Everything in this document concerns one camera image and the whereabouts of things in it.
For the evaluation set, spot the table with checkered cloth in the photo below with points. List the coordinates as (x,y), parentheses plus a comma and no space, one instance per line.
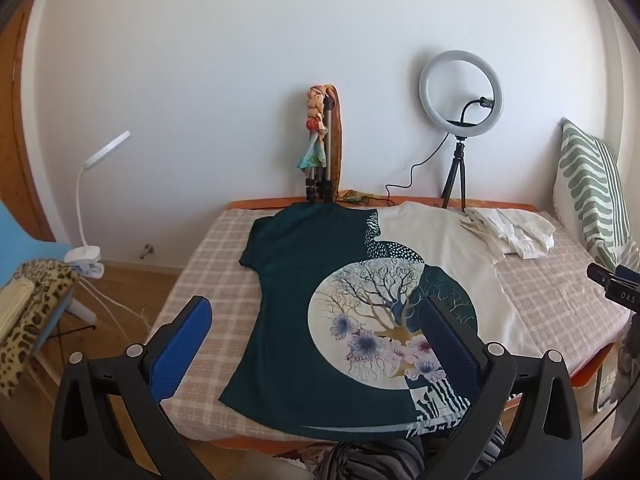
(210,260)

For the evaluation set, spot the person's striped grey clothing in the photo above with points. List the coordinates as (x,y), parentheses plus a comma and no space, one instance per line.
(380,460)

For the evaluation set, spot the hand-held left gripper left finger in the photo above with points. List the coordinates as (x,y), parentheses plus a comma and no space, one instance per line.
(182,340)

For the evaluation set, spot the green and cream printed t-shirt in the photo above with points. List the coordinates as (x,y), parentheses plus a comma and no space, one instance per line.
(285,285)

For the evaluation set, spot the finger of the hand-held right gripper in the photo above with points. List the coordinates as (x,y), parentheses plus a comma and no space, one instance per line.
(622,296)
(602,272)

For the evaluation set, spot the metal door stop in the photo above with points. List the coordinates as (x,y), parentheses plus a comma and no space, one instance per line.
(146,251)

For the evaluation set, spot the orange patterned scarf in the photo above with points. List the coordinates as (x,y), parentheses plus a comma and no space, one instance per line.
(339,135)

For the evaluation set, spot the beige folded cloth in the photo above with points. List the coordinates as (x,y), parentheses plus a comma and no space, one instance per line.
(15,310)

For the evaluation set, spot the light blue chair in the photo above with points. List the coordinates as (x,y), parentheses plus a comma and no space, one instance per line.
(25,235)

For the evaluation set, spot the green striped pillow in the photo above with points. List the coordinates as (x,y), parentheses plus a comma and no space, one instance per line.
(590,185)

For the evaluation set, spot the leopard print cloth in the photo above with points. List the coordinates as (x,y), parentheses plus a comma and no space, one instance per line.
(45,285)

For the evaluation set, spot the folded silver tripod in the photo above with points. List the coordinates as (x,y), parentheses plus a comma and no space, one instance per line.
(328,130)

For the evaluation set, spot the white folded clothes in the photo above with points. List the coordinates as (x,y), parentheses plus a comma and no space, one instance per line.
(515,235)

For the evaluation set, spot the knotted pastel scarf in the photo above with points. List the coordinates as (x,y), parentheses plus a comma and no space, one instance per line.
(315,150)

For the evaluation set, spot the wooden door frame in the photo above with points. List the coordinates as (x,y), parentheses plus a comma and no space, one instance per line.
(30,185)

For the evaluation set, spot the small black tripod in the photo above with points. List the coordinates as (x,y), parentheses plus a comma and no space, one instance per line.
(458,160)

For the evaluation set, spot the white clip desk lamp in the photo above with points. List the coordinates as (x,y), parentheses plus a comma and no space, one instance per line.
(107,147)

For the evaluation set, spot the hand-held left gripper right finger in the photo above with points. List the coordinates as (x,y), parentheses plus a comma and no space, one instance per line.
(450,345)

